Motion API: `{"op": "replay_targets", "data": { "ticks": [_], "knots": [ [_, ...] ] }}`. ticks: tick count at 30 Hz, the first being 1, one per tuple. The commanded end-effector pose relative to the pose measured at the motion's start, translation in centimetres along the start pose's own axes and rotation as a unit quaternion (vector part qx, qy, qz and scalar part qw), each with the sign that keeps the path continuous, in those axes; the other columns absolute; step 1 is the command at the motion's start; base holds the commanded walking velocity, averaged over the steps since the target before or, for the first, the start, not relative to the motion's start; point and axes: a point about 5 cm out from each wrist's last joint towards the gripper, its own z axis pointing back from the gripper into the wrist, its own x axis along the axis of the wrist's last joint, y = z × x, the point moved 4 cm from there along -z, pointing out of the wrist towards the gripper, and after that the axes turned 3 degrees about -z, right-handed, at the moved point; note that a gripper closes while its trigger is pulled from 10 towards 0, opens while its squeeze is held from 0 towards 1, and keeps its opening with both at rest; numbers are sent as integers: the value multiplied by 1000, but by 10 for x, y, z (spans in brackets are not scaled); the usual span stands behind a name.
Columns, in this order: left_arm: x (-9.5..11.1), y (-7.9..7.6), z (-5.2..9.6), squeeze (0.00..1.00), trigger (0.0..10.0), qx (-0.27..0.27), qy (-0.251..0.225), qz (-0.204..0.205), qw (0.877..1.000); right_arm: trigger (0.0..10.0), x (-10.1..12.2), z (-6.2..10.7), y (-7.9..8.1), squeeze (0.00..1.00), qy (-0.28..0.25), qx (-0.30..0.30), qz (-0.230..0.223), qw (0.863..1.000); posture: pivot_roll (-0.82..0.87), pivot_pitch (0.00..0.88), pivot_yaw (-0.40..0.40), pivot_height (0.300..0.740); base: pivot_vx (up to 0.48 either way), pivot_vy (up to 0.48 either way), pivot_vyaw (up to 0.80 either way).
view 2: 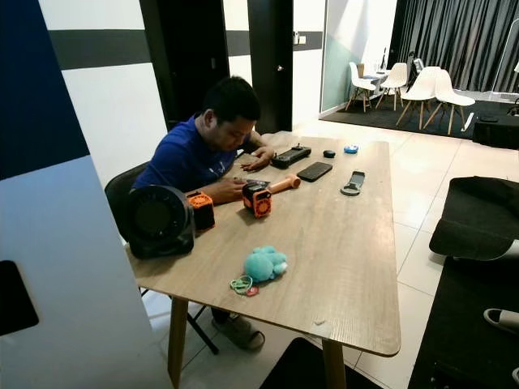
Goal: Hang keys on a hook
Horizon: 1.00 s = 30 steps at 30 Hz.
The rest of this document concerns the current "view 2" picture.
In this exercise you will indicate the black office chair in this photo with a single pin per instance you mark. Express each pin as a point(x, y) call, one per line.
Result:
point(119, 194)

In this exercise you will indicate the black round fan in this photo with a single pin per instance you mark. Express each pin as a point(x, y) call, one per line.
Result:
point(160, 221)

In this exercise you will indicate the man in blue shirt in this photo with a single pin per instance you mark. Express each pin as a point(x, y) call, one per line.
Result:
point(186, 158)

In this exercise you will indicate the orange black small box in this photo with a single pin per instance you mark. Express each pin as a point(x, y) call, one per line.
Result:
point(201, 211)

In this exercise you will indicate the wide black door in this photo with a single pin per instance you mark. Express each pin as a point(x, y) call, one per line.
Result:
point(188, 53)

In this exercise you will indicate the orange black cube device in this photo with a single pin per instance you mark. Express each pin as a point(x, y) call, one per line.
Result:
point(257, 200)

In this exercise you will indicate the teal plush toy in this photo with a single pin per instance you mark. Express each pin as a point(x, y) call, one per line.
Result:
point(263, 266)

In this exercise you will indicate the black handheld controller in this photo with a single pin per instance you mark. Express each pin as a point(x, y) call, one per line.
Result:
point(291, 156)

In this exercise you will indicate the narrow black door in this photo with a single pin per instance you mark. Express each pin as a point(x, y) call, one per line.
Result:
point(271, 61)

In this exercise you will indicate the black smartphone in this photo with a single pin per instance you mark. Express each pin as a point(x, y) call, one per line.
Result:
point(314, 172)

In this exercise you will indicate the wooden table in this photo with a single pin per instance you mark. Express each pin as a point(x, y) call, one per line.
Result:
point(324, 239)

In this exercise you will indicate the small black round object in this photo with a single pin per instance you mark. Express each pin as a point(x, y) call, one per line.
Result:
point(329, 153)

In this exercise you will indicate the blue round tape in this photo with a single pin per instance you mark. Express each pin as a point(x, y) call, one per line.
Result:
point(351, 149)

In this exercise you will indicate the white shell chair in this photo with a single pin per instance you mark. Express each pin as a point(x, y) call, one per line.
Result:
point(358, 79)
point(419, 87)
point(448, 93)
point(397, 75)

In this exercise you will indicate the black rug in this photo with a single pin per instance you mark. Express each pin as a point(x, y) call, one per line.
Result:
point(373, 118)

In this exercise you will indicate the black fabric chair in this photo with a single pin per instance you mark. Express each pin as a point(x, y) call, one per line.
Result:
point(478, 219)

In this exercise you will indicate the dark grey curtain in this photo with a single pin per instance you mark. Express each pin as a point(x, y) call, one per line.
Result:
point(454, 36)

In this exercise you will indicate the white clothes rack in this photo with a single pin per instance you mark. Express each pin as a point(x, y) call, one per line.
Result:
point(503, 61)

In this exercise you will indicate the small white wall switch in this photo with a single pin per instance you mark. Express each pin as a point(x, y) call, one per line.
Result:
point(299, 38)

